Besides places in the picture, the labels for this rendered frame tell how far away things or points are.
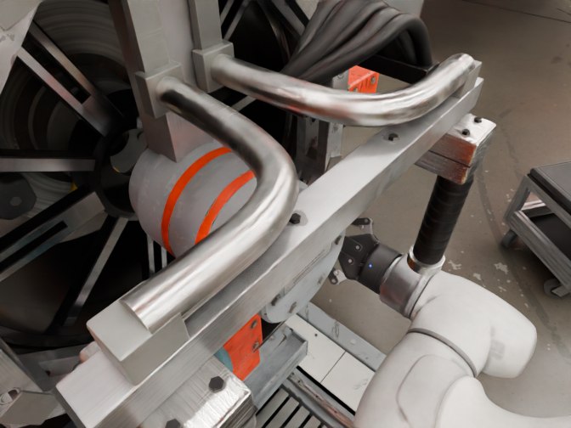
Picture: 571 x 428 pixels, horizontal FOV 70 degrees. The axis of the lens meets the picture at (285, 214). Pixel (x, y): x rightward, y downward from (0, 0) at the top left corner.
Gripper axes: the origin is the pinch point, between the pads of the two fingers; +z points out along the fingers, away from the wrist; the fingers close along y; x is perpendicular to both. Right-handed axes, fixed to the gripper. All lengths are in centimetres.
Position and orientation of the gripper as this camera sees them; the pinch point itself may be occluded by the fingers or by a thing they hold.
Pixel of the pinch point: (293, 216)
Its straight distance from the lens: 74.6
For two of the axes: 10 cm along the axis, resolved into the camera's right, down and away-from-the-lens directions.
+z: -7.6, -4.5, 4.7
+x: -4.6, -1.4, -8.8
